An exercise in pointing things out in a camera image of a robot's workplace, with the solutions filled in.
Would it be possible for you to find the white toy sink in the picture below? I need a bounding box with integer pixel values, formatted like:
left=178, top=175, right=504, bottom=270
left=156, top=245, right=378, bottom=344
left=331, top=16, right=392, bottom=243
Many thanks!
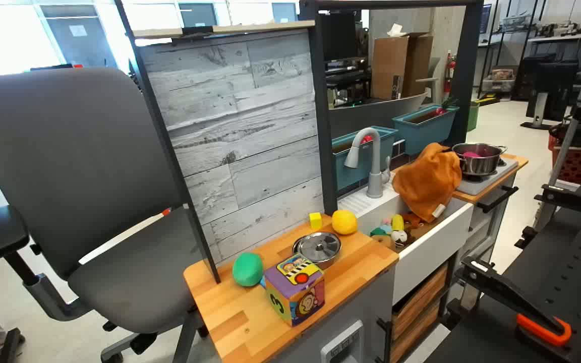
left=337, top=170, right=477, bottom=289

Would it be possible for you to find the yellow toy lemon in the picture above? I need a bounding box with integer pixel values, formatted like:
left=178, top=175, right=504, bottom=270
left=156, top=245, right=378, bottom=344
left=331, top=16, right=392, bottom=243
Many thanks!
left=330, top=207, right=361, bottom=238

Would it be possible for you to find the grey wood-look panel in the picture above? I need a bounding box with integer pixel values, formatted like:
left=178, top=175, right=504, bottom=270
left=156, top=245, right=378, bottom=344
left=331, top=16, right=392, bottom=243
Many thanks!
left=139, top=28, right=327, bottom=266

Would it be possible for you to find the grey toy faucet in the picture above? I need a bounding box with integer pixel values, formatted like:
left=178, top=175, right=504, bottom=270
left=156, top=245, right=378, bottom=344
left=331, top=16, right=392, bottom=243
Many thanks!
left=343, top=125, right=392, bottom=199

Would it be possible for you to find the green plush toy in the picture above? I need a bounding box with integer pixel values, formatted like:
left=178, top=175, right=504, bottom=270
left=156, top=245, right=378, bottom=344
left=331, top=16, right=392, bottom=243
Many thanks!
left=230, top=250, right=267, bottom=291

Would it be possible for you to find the teal toy piece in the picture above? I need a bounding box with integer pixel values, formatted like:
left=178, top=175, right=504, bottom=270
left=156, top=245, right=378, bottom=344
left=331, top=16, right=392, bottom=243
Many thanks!
left=369, top=227, right=395, bottom=245

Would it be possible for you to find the orange cloth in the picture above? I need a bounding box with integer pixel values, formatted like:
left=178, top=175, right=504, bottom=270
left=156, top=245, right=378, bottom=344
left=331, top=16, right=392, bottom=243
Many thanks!
left=389, top=142, right=464, bottom=227

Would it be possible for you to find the teal planter box with plant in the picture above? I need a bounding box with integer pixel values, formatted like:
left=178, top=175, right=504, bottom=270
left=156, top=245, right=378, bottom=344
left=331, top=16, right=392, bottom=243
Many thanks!
left=389, top=104, right=463, bottom=157

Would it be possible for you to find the wooden toy kitchen counter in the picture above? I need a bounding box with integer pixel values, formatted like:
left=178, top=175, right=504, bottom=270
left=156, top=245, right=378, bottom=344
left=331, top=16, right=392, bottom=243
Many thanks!
left=181, top=151, right=531, bottom=363

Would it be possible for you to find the tall cardboard box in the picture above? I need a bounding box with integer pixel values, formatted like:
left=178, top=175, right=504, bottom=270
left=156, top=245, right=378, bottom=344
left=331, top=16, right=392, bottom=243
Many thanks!
left=401, top=30, right=436, bottom=99
left=369, top=35, right=411, bottom=104

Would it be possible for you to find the white rod red tip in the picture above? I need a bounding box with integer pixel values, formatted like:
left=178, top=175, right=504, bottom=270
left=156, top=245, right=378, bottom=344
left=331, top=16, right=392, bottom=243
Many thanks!
left=77, top=207, right=173, bottom=266

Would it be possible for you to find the steel pot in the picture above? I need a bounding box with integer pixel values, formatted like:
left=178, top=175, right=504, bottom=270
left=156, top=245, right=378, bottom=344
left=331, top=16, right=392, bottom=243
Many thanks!
left=451, top=142, right=508, bottom=181

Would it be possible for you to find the grey toy stove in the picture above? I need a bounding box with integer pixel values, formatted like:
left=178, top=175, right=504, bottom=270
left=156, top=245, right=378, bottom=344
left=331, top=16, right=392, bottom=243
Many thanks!
left=456, top=153, right=521, bottom=198

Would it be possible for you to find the grey office chair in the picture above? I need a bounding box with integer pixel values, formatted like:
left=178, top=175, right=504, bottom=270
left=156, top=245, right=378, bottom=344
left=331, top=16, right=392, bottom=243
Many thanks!
left=0, top=66, right=213, bottom=363

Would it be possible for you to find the black perforated work table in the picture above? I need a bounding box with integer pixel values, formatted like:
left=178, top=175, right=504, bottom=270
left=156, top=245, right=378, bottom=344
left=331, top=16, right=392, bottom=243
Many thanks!
left=429, top=199, right=581, bottom=363

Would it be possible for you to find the black metal frame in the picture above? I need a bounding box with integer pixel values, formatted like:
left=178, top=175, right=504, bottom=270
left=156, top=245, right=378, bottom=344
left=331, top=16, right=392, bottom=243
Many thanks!
left=111, top=0, right=487, bottom=284

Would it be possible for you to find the black oven handle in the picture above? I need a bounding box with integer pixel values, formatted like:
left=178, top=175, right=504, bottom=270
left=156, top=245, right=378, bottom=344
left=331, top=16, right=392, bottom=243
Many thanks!
left=477, top=185, right=521, bottom=214

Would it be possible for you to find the black clamp orange handle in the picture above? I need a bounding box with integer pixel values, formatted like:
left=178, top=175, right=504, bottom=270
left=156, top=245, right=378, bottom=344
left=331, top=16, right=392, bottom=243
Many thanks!
left=535, top=181, right=581, bottom=231
left=461, top=258, right=575, bottom=351

